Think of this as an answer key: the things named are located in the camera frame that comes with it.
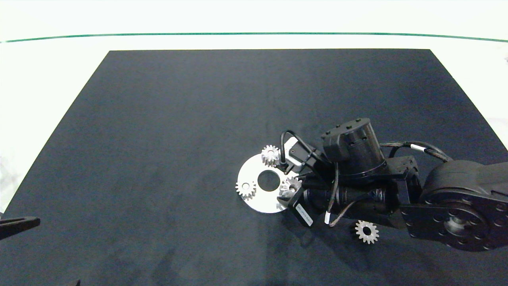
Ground larger steel gear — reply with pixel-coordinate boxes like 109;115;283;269
279;176;303;198

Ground small steel gear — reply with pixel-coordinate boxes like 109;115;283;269
235;180;257;200
354;220;380;245
261;145;281;167

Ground round white plate with pins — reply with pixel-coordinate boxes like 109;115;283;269
237;153;303;214

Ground dark mat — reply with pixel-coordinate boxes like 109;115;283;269
0;49;508;286

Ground thin black cable white tag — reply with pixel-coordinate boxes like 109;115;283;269
324;162;382;228

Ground black cable loop at camera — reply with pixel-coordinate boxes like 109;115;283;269
280;130;318;166

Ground black cable with white tag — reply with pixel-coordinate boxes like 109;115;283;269
379;141;454;164

